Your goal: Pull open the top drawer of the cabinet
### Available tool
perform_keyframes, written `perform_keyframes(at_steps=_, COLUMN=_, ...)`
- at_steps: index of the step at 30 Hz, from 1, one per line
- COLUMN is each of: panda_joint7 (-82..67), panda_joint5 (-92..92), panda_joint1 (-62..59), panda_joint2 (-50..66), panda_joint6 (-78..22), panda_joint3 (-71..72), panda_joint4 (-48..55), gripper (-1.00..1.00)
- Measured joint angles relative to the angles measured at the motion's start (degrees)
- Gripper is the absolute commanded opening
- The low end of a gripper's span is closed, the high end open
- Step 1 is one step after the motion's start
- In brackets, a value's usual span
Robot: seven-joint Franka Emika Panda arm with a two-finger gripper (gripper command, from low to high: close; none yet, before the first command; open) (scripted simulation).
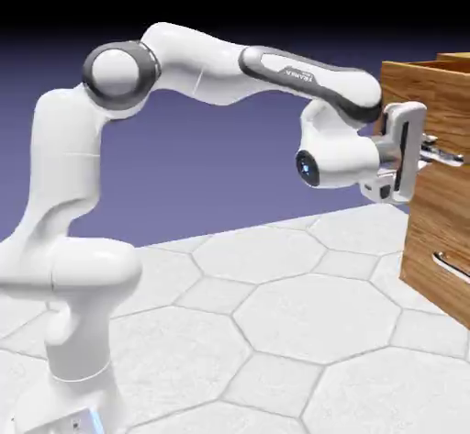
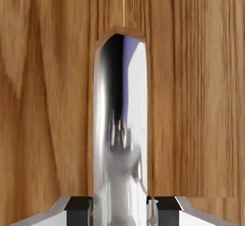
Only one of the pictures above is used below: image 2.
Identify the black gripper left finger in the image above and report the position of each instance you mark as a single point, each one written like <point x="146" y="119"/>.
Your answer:
<point x="76" y="210"/>

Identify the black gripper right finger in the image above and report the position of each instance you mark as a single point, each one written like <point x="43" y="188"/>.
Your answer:
<point x="170" y="210"/>

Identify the light wood drawer front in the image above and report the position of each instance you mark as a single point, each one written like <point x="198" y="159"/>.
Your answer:
<point x="47" y="96"/>

